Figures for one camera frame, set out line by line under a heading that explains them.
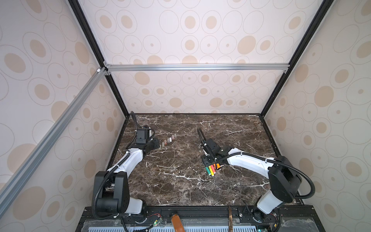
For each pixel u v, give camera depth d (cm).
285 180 45
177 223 69
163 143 102
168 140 103
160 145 100
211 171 88
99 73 84
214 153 66
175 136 106
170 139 103
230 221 72
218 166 78
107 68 90
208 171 88
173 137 106
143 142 69
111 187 46
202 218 73
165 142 103
